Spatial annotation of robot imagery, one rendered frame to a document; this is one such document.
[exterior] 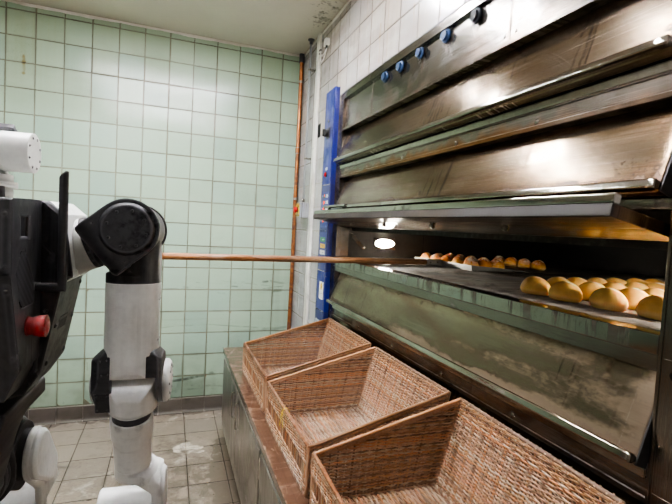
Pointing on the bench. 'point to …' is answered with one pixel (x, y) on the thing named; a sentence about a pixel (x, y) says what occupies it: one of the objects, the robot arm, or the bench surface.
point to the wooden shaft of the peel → (289, 258)
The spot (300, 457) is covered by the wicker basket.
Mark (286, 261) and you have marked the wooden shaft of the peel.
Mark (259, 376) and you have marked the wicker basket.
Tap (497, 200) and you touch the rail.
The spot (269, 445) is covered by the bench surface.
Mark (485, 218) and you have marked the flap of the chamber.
